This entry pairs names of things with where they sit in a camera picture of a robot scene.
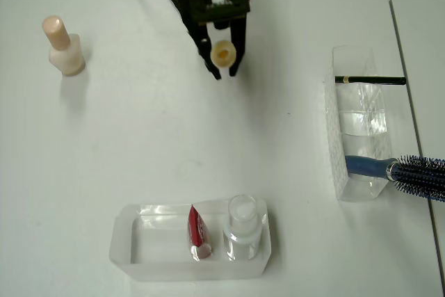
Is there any gold handled makeup brush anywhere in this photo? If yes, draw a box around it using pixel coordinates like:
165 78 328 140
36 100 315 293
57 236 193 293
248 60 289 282
210 40 238 69

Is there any pink cosmetic bottle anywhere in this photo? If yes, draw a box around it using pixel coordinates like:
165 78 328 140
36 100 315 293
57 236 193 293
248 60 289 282
41 15 86 77

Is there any clear capped bottle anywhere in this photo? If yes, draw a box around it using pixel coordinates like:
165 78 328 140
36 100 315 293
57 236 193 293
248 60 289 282
222 195 264 262

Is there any clear acrylic organizer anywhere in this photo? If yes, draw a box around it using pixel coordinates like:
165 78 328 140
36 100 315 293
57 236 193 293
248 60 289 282
323 45 392 202

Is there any thin dark cosmetic pencil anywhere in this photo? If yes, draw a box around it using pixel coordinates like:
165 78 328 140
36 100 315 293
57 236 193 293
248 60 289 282
334 74 407 86

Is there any red cosmetic tube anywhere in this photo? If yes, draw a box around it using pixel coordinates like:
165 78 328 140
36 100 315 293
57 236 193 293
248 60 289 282
187 204 213 262

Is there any blue round hairbrush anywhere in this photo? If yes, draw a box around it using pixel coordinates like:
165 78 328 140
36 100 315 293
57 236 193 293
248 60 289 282
344 154 445 203

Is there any frosted plastic bin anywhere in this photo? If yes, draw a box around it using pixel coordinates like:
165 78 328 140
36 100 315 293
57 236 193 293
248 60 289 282
108 198 273 282

